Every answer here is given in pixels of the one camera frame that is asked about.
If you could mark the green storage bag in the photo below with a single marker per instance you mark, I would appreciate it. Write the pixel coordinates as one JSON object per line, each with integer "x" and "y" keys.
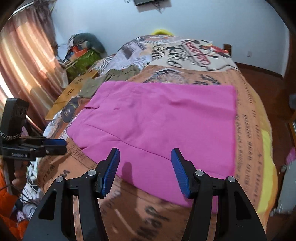
{"x": 81, "y": 65}

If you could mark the newspaper print bed cover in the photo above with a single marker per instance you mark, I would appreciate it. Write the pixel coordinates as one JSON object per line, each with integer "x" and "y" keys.
{"x": 130, "y": 213}

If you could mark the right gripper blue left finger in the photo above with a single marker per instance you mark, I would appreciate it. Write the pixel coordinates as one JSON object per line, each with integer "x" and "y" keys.
{"x": 106, "y": 172}

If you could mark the brown striped curtain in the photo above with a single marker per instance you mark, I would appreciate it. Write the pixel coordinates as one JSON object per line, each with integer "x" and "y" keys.
{"x": 29, "y": 64}

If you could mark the grey plush toy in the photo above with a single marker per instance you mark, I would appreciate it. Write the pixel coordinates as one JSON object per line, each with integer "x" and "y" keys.
{"x": 88, "y": 41}

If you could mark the person left hand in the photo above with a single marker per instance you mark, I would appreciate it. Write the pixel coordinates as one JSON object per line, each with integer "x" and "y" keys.
{"x": 21, "y": 176}

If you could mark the olive green pants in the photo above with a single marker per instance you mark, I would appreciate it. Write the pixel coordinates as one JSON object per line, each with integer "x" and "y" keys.
{"x": 91, "y": 86}

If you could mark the pink pants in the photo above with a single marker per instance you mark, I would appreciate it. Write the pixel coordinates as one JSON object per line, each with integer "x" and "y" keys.
{"x": 145, "y": 121}

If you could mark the small black wall monitor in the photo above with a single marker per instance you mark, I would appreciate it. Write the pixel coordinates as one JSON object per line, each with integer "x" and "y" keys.
{"x": 142, "y": 2}

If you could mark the yellow foam headboard guard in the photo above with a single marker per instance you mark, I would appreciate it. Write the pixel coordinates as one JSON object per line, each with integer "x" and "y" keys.
{"x": 161, "y": 32}

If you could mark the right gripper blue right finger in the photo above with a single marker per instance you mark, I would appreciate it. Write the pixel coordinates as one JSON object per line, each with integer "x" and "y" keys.
{"x": 185, "y": 174}

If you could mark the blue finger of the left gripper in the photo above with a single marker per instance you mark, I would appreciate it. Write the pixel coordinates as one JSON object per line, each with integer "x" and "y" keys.
{"x": 55, "y": 142}
{"x": 55, "y": 150}

